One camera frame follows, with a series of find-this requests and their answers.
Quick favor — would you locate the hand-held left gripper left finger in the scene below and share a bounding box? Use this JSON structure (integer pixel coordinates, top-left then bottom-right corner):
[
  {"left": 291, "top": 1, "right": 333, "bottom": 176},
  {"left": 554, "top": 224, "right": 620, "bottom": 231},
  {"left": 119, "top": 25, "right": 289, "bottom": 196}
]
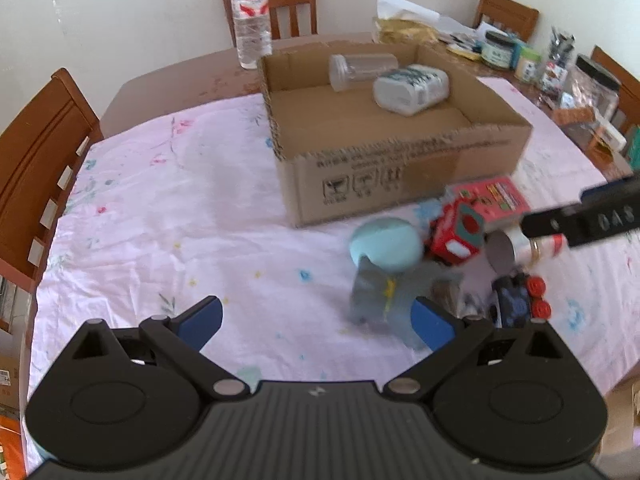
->
[{"left": 65, "top": 296, "right": 251, "bottom": 401}]

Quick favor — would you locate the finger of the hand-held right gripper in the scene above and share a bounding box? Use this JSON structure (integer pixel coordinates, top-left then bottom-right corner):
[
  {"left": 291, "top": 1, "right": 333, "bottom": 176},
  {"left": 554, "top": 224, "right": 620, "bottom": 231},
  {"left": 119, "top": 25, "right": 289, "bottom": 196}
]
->
[
  {"left": 520, "top": 199, "right": 640, "bottom": 250},
  {"left": 580, "top": 173, "right": 640, "bottom": 205}
]

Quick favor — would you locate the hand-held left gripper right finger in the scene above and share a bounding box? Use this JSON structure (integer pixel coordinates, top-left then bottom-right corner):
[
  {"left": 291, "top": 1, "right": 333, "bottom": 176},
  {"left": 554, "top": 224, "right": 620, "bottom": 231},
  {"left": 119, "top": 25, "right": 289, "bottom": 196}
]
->
[{"left": 384, "top": 296, "right": 568, "bottom": 399}]

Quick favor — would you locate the grey plastic packet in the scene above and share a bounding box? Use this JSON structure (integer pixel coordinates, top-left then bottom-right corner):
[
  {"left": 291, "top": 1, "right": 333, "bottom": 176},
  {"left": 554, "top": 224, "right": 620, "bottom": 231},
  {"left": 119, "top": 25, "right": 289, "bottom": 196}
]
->
[{"left": 350, "top": 255, "right": 483, "bottom": 352}]

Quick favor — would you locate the red toy truck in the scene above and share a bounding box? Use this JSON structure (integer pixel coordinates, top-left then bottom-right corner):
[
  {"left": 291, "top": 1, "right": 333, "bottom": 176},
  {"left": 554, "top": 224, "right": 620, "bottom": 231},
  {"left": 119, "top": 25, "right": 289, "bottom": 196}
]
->
[{"left": 425, "top": 197, "right": 488, "bottom": 266}]

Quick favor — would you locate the light blue round case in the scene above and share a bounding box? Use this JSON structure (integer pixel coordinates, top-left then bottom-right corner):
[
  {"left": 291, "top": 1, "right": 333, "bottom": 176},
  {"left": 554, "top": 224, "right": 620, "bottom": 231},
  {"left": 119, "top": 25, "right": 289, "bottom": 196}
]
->
[{"left": 349, "top": 217, "right": 423, "bottom": 273}]

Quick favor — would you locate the red card box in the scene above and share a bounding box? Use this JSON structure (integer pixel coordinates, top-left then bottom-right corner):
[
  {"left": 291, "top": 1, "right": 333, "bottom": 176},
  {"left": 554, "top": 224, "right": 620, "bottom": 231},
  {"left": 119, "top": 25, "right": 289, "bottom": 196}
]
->
[{"left": 445, "top": 176, "right": 532, "bottom": 226}]

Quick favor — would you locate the brown cardboard box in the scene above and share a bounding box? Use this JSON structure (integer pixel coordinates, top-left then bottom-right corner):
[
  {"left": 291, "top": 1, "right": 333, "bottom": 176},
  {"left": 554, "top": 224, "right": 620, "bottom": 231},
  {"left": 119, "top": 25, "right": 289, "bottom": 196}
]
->
[{"left": 256, "top": 40, "right": 533, "bottom": 228}]

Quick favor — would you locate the orange ribbed object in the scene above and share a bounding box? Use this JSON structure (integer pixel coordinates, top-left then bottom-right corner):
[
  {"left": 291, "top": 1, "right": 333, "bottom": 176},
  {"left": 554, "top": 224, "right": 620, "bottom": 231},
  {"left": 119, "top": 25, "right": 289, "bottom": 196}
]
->
[{"left": 552, "top": 107, "right": 598, "bottom": 128}]

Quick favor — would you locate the clear container black lid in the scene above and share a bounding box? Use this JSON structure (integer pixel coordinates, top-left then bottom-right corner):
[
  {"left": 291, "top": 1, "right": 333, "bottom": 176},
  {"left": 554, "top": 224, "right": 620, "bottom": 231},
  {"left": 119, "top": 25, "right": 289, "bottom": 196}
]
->
[{"left": 565, "top": 54, "right": 621, "bottom": 126}]

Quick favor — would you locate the pink floral tablecloth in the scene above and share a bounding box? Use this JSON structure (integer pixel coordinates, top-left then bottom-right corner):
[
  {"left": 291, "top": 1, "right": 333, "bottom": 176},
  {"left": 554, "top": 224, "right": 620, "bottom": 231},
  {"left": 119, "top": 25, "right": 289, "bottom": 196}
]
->
[{"left": 22, "top": 75, "right": 623, "bottom": 471}]

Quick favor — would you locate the wooden chair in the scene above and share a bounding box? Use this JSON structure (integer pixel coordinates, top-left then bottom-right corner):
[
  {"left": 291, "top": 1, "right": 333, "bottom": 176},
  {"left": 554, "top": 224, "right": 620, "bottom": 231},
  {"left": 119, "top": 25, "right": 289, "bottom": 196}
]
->
[
  {"left": 472, "top": 0, "right": 540, "bottom": 43},
  {"left": 219, "top": 0, "right": 318, "bottom": 48},
  {"left": 590, "top": 45, "right": 640, "bottom": 136},
  {"left": 0, "top": 67, "right": 104, "bottom": 331}
]

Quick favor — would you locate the glass holder with pens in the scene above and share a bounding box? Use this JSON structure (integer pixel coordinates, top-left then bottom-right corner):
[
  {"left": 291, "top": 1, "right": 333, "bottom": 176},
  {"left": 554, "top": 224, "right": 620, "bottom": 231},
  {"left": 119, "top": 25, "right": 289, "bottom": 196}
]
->
[{"left": 540, "top": 26, "right": 576, "bottom": 93}]

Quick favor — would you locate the small jar green lid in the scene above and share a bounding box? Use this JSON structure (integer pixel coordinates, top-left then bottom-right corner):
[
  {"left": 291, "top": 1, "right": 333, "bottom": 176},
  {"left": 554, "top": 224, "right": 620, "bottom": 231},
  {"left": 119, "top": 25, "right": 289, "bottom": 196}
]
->
[{"left": 514, "top": 45, "right": 543, "bottom": 82}]

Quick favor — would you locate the glass jar black lid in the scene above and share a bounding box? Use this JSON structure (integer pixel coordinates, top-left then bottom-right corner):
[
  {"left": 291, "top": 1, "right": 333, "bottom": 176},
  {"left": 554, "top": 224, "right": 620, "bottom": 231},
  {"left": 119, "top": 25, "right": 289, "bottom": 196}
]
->
[{"left": 481, "top": 31, "right": 521, "bottom": 69}]

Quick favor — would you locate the pile of papers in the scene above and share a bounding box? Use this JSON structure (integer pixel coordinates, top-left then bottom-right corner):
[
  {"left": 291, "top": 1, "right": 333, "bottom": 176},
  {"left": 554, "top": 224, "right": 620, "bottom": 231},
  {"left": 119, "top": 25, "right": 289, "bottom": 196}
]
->
[{"left": 440, "top": 29, "right": 486, "bottom": 61}]

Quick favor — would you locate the white bottle green label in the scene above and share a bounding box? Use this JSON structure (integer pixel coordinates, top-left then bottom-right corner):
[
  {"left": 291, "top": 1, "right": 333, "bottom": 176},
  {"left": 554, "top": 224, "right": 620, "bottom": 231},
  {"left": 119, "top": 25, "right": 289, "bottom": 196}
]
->
[{"left": 373, "top": 64, "right": 450, "bottom": 117}]

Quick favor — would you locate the yellow packet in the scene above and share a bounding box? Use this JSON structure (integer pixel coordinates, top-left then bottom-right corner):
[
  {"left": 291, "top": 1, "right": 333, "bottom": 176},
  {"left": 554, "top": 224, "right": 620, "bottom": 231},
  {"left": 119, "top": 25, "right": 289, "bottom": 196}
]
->
[{"left": 374, "top": 17, "right": 441, "bottom": 45}]

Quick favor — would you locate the clear plastic jar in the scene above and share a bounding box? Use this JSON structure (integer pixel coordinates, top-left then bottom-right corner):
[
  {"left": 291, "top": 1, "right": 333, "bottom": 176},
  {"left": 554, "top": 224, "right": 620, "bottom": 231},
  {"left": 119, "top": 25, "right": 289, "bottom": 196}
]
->
[{"left": 328, "top": 52, "right": 399, "bottom": 92}]

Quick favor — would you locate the white paper bag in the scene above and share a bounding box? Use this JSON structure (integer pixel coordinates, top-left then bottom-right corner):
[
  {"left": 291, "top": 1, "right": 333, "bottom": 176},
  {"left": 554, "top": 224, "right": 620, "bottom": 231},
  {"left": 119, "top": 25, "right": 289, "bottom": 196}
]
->
[{"left": 375, "top": 0, "right": 481, "bottom": 36}]

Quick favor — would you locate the clear water bottle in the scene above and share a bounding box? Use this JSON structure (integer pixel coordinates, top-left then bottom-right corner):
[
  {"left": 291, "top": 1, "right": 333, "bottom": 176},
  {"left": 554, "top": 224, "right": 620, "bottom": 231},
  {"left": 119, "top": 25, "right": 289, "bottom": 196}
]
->
[{"left": 231, "top": 0, "right": 273, "bottom": 70}]

